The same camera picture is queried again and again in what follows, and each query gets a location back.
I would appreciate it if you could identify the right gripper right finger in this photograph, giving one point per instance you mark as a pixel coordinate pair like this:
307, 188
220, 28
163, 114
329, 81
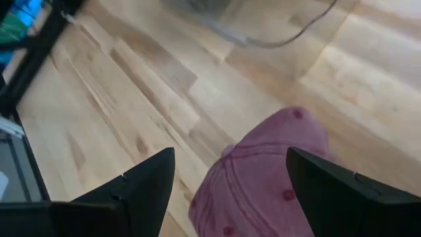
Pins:
345, 204

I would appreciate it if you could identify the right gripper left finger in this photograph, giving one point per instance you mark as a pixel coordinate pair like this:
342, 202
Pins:
141, 197

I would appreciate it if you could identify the clear plastic bin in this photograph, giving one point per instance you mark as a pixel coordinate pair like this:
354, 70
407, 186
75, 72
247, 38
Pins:
279, 29

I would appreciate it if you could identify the lit computer monitor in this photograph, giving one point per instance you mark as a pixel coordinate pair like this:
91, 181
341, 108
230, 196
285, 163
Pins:
19, 19

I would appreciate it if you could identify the black metal rig frame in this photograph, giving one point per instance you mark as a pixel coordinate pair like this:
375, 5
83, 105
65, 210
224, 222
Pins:
42, 49

